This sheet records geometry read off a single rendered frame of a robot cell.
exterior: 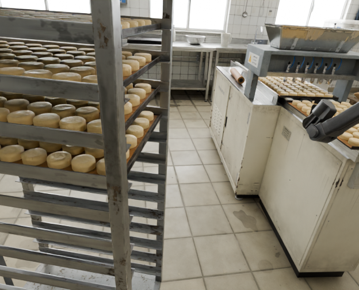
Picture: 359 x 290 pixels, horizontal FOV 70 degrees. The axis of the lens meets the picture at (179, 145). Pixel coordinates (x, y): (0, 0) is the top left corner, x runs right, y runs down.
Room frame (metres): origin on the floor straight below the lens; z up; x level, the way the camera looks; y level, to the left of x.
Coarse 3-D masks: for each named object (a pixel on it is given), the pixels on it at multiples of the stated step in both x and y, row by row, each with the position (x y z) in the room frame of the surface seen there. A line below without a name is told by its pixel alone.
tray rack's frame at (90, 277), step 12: (36, 216) 0.89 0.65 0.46; (0, 264) 0.68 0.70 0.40; (60, 276) 0.81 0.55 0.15; (72, 276) 0.81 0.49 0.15; (84, 276) 0.82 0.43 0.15; (96, 276) 0.82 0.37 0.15; (108, 276) 0.83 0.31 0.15; (144, 276) 0.84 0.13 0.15; (36, 288) 0.74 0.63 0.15; (48, 288) 0.74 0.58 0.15; (60, 288) 0.75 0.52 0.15; (132, 288) 0.77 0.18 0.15; (144, 288) 0.78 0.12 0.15; (156, 288) 0.78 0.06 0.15
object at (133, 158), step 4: (160, 116) 0.78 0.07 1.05; (156, 120) 0.73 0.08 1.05; (152, 124) 0.73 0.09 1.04; (156, 124) 0.73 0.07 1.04; (152, 128) 0.68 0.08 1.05; (148, 132) 0.67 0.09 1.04; (144, 136) 0.64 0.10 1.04; (148, 136) 0.63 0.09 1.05; (144, 140) 0.59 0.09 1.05; (140, 144) 0.59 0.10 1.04; (144, 144) 0.59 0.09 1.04; (136, 148) 0.57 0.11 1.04; (140, 148) 0.55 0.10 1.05; (136, 152) 0.55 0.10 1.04; (132, 156) 0.53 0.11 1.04; (136, 156) 0.52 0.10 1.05; (132, 160) 0.49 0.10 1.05; (128, 164) 0.49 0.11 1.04; (132, 164) 0.49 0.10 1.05; (128, 168) 0.46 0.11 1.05; (128, 172) 0.46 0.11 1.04
